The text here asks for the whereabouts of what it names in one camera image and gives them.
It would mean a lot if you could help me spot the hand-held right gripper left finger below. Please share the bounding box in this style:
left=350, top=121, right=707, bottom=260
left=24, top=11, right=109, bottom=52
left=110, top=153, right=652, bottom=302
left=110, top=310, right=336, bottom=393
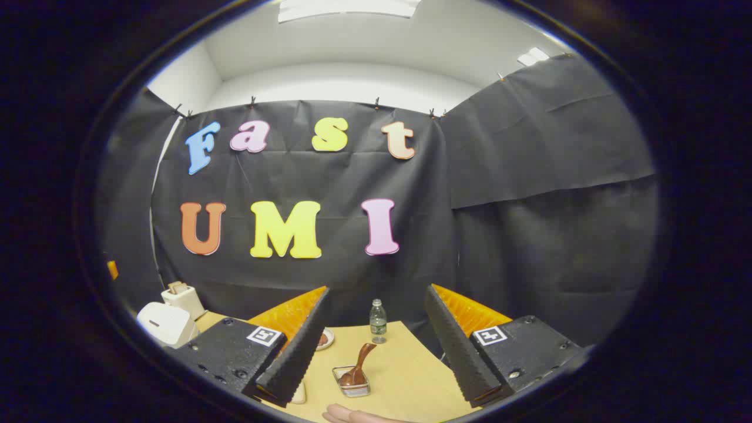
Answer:
left=167, top=286, right=331, bottom=408

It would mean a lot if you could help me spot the small ceiling light panel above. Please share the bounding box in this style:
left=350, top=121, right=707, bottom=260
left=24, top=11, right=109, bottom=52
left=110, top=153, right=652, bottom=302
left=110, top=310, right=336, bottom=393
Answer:
left=517, top=47, right=550, bottom=67

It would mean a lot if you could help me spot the large ceiling light panel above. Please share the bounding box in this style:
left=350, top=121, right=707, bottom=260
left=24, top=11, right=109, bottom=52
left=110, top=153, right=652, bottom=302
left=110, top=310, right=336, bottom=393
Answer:
left=278, top=0, right=421, bottom=23

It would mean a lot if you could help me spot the clear plastic water bottle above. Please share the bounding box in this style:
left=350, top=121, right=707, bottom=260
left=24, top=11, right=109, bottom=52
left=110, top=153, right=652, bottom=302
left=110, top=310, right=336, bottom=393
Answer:
left=369, top=298, right=388, bottom=345

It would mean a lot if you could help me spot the brown wooden spoon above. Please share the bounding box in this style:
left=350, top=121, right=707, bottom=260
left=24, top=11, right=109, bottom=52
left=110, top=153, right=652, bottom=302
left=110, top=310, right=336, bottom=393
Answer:
left=340, top=343, right=377, bottom=387

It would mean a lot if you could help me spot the metal wire chopstick holder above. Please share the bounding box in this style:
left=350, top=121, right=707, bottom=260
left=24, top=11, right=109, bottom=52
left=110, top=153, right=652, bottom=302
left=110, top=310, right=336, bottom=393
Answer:
left=332, top=365, right=371, bottom=398

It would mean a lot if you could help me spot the white rice cooker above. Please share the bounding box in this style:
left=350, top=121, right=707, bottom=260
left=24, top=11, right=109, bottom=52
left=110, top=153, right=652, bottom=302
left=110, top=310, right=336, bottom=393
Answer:
left=137, top=301, right=199, bottom=349

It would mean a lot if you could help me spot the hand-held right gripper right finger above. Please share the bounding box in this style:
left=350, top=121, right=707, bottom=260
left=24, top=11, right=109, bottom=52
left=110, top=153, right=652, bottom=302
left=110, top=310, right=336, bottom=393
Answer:
left=424, top=284, right=583, bottom=408

